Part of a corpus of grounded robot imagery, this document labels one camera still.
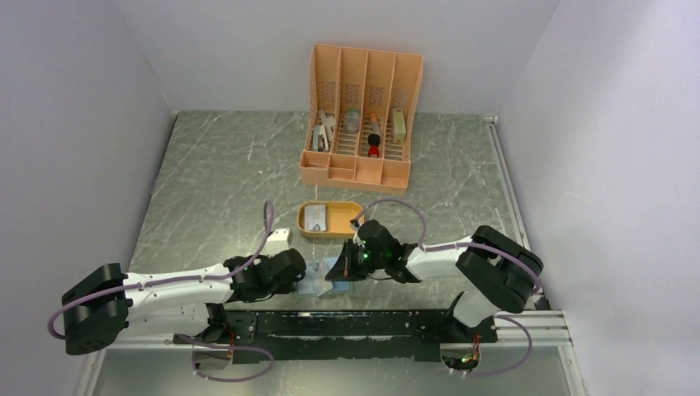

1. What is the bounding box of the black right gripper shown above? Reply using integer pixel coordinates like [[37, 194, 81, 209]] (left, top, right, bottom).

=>
[[325, 238, 387, 282]]

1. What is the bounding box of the mint green card holder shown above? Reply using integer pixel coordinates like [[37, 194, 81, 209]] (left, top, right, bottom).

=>
[[296, 259, 353, 299]]

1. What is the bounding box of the silver credit card stack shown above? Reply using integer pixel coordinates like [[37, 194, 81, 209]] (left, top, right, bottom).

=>
[[303, 204, 327, 233]]

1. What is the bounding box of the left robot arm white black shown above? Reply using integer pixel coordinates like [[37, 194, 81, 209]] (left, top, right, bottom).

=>
[[58, 248, 306, 356]]

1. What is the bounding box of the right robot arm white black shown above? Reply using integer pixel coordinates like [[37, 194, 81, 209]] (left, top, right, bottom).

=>
[[325, 220, 544, 342]]

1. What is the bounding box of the yellow oval tray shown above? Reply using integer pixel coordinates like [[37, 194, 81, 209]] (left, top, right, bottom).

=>
[[297, 200, 364, 239]]

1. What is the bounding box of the red black marker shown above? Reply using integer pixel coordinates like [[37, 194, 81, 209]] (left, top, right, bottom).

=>
[[367, 113, 381, 158]]

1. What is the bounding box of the grey stapler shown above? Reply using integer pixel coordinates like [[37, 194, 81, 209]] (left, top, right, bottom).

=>
[[307, 109, 336, 153]]

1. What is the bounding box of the pale green eraser box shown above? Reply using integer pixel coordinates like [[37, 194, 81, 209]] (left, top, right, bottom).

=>
[[391, 108, 407, 144]]

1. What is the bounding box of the clear tape roll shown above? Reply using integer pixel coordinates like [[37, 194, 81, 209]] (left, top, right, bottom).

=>
[[343, 109, 362, 134]]

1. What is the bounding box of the orange desk file organizer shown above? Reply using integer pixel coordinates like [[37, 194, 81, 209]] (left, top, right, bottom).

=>
[[300, 44, 423, 195]]

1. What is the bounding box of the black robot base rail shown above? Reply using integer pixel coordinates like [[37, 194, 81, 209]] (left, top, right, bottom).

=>
[[194, 309, 498, 364]]

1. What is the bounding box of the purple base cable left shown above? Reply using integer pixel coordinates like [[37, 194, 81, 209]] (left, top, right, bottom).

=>
[[190, 341, 279, 383]]

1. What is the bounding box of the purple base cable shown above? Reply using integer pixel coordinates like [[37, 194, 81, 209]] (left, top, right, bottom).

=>
[[445, 313, 534, 380], [190, 341, 279, 383]]

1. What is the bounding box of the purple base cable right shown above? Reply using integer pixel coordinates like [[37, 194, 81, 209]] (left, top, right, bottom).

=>
[[445, 313, 534, 380]]

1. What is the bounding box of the aluminium table edge rail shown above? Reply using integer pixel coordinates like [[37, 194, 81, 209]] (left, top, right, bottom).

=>
[[484, 116, 573, 347]]

